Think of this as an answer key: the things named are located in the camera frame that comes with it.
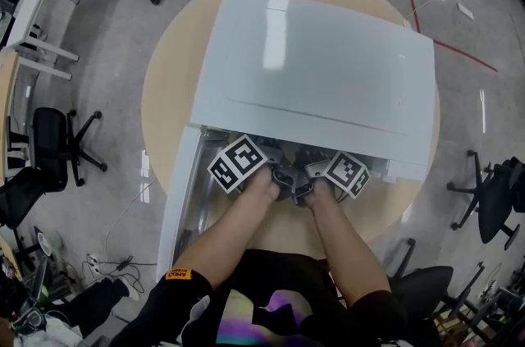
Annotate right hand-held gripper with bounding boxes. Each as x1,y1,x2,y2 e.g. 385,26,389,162
290,146,370,208

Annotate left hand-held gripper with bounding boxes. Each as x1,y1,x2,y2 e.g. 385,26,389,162
207,134,299,203

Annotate person's right forearm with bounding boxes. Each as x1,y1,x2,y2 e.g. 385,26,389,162
305,180,393,309

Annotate person's left forearm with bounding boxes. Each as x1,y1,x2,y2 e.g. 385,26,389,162
170,167,282,293

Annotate white microwave oven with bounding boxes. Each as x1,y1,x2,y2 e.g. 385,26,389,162
155,0,436,284

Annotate person's black printed shirt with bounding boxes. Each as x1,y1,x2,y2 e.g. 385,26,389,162
108,249,411,347

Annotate white power strip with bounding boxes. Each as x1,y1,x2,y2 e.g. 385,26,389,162
85,253,102,277

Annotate white paper sheet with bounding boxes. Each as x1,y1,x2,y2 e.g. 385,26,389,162
455,2,476,21

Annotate white waste bin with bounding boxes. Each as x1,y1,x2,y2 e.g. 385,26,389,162
36,230,66,257

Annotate curved wooden desk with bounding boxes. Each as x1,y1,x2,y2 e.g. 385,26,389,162
0,52,20,182

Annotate black power adapter cable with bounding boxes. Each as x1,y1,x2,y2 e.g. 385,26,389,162
81,254,159,295

